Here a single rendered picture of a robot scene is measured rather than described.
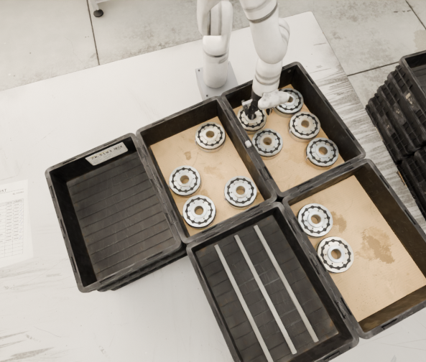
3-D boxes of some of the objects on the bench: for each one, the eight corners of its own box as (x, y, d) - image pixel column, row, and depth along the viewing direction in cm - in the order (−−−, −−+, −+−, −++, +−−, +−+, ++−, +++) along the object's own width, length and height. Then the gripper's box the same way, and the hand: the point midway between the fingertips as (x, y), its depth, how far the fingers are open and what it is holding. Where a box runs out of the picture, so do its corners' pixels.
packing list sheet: (-32, 192, 114) (-32, 191, 114) (27, 175, 115) (26, 175, 115) (-32, 277, 103) (-33, 277, 103) (34, 258, 104) (32, 258, 104)
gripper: (284, 68, 88) (275, 100, 103) (236, 82, 87) (235, 113, 102) (294, 87, 86) (284, 118, 101) (246, 102, 85) (243, 131, 100)
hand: (260, 113), depth 100 cm, fingers open, 5 cm apart
